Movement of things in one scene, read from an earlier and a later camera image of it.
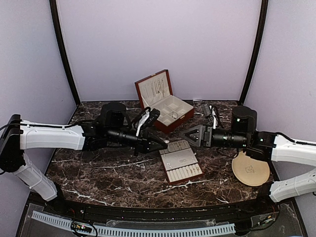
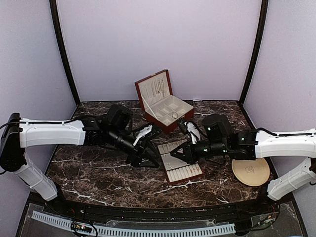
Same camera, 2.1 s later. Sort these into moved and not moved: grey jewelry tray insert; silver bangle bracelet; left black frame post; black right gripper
Moved: black right gripper
Not moved: silver bangle bracelet; grey jewelry tray insert; left black frame post
